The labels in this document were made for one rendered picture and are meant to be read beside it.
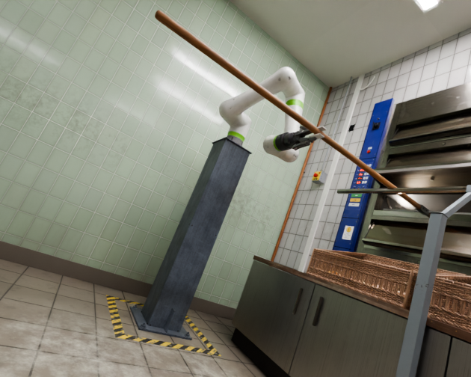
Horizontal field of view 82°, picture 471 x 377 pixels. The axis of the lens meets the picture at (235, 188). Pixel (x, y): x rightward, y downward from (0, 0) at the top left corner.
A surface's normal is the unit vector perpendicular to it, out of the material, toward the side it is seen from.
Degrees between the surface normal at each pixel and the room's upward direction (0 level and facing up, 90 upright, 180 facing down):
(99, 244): 90
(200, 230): 90
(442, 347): 90
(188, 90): 90
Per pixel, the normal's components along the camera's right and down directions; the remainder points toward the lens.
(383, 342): -0.80, -0.42
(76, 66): 0.47, -0.03
